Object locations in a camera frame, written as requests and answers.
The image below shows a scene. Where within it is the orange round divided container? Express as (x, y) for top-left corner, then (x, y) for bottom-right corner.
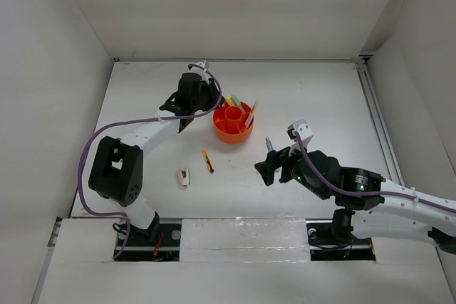
(212, 102), (254, 145)

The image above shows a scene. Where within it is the aluminium side rail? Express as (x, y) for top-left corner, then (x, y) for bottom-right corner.
(356, 55), (403, 184)

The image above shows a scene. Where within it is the green pastel highlighter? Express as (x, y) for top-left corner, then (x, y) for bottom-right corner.
(231, 95), (245, 113)

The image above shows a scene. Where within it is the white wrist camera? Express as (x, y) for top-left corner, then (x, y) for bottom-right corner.
(187, 61), (209, 83)
(286, 120), (314, 149)

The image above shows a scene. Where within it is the pink pen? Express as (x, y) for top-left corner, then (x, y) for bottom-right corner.
(245, 101), (259, 129)

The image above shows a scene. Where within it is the blue grey marker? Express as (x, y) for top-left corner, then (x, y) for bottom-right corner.
(265, 137), (274, 152)

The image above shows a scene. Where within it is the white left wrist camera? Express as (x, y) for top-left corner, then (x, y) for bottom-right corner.
(187, 61), (209, 83)

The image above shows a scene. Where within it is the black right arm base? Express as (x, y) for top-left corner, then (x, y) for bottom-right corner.
(306, 209), (376, 261)

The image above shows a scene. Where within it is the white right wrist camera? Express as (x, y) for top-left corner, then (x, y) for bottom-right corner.
(286, 120), (314, 149)

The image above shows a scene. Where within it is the thin yellow highlighter pen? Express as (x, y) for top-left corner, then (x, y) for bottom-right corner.
(244, 103), (257, 130)

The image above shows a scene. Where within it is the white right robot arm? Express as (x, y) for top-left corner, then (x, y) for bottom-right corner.
(254, 147), (455, 254)

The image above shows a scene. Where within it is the yellow black utility knife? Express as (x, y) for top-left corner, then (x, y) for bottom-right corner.
(202, 149), (214, 174)

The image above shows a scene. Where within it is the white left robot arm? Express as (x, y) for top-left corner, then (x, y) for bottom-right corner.
(88, 64), (224, 245)

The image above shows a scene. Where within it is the thick yellow highlighter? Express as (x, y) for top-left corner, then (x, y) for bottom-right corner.
(225, 96), (236, 107)

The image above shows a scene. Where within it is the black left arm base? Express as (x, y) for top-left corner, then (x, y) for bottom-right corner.
(113, 217), (182, 262)

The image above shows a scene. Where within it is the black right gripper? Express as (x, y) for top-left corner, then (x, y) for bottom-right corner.
(254, 137), (329, 200)

